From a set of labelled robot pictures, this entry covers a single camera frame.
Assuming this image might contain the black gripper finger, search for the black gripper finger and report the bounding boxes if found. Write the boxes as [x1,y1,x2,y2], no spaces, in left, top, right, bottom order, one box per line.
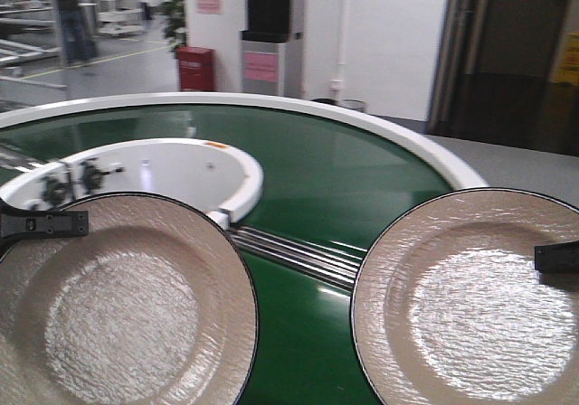
[1,199,89,259]
[534,240,579,273]

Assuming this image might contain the beige plate with black rim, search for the beige plate with black rim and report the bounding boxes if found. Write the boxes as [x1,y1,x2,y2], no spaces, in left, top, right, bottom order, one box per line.
[1,194,258,404]

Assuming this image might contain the white outer conveyor rim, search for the white outer conveyor rim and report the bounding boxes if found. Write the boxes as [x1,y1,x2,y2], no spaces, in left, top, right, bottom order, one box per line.
[1,92,485,200]

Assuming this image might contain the metal roller rack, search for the metal roller rack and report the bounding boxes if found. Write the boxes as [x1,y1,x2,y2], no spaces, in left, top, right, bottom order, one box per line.
[1,0,68,111]

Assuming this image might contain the standing person in jeans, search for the standing person in jeans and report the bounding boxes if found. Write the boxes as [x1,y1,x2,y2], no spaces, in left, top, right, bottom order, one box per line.
[56,0,94,65]

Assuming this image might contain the steel conveyor rollers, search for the steel conveyor rollers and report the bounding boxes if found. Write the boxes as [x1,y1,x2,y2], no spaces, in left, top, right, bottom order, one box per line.
[228,226,365,291]

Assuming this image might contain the white rolling cart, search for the white rolling cart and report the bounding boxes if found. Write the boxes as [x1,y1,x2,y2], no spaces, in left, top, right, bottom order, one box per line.
[94,0,145,36]

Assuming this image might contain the red fire extinguisher cabinet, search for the red fire extinguisher cabinet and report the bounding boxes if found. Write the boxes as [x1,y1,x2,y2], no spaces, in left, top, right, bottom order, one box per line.
[176,46,215,91]

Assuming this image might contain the green conveyor belt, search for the green conveyor belt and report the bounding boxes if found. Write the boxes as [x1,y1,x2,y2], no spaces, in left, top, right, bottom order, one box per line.
[1,104,450,404]

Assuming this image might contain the green potted plant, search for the green potted plant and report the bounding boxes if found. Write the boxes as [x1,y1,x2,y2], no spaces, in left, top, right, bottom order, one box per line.
[158,0,187,52]

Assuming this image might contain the black water dispenser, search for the black water dispenser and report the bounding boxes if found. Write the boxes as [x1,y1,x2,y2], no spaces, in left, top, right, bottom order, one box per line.
[241,0,305,99]

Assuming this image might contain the white inner conveyor ring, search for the white inner conveyor ring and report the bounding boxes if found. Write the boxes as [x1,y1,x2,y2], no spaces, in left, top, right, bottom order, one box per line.
[0,137,265,230]

